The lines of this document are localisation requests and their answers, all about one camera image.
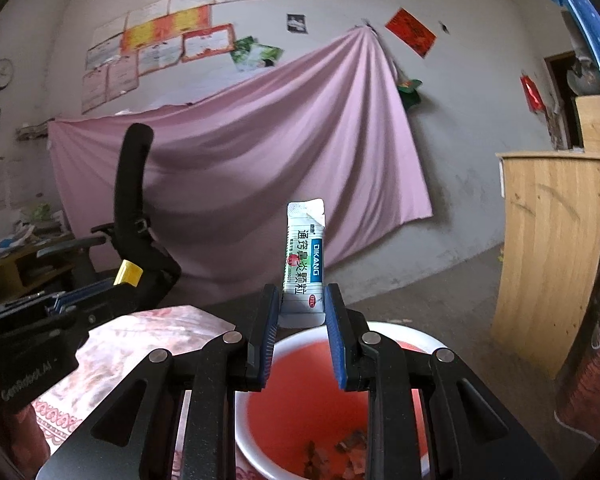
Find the wooden desk with shelf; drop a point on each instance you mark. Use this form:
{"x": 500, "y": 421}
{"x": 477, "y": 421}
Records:
{"x": 10, "y": 270}

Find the black office chair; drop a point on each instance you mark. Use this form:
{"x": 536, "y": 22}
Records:
{"x": 130, "y": 200}

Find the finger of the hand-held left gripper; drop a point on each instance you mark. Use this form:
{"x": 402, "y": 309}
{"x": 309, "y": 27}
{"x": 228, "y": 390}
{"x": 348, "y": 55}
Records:
{"x": 95, "y": 291}
{"x": 115, "y": 306}

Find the yellow wrapper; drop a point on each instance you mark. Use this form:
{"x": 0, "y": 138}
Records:
{"x": 128, "y": 273}

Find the grey bundle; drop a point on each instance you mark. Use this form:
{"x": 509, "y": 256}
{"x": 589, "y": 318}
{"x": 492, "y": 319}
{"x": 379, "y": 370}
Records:
{"x": 582, "y": 77}

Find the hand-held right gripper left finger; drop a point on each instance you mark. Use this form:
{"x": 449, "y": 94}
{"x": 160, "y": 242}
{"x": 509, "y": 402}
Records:
{"x": 269, "y": 340}

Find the green white plastic bag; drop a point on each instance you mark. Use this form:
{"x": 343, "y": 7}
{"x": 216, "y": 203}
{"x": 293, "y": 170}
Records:
{"x": 42, "y": 212}

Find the red hanging packet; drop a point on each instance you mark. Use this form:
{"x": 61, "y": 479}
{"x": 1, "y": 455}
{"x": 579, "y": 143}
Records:
{"x": 531, "y": 92}

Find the white sachet with blue stripe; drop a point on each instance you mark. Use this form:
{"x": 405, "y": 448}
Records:
{"x": 304, "y": 255}

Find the blue printed curtain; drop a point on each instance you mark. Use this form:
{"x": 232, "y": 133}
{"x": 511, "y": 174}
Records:
{"x": 575, "y": 5}

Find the floral covered round table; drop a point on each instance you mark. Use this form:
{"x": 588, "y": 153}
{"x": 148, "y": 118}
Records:
{"x": 130, "y": 335}

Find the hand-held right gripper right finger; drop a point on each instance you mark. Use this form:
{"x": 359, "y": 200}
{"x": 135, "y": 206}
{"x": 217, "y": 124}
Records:
{"x": 336, "y": 340}

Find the green and red hanging ornament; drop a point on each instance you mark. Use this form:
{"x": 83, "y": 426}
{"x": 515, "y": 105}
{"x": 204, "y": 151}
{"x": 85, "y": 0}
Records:
{"x": 410, "y": 91}

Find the group of wall certificates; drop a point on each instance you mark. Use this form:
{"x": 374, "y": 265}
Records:
{"x": 165, "y": 35}

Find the pile of papers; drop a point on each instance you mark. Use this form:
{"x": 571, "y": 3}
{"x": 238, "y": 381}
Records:
{"x": 15, "y": 241}

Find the red paper poster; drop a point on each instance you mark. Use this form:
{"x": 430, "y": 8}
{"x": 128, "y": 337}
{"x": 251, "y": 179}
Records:
{"x": 411, "y": 31}

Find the black and white photo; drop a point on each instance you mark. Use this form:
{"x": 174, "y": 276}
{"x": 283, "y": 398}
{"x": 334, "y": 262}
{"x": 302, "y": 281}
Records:
{"x": 296, "y": 22}

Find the large light wooden board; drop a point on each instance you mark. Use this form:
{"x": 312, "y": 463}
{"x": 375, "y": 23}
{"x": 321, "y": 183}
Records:
{"x": 550, "y": 260}

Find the pink cloth sheet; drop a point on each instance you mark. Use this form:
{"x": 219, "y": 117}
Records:
{"x": 280, "y": 135}

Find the green plant photo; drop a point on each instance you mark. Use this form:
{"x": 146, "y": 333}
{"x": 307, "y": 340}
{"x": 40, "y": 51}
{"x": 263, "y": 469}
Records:
{"x": 269, "y": 58}
{"x": 244, "y": 50}

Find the pile of brown wrapper scraps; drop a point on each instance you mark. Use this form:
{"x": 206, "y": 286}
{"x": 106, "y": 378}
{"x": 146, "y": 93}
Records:
{"x": 340, "y": 452}

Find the orange and white basin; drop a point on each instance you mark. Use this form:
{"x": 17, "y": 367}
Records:
{"x": 290, "y": 410}

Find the small light wooden board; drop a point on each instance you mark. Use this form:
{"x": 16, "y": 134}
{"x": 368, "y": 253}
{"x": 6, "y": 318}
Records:
{"x": 595, "y": 125}

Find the round wall clock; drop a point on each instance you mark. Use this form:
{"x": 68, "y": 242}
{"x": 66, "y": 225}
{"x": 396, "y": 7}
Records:
{"x": 2, "y": 73}

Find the dark wooden door frame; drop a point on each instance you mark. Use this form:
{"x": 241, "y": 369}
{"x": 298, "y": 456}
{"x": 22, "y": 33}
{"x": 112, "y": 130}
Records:
{"x": 555, "y": 105}

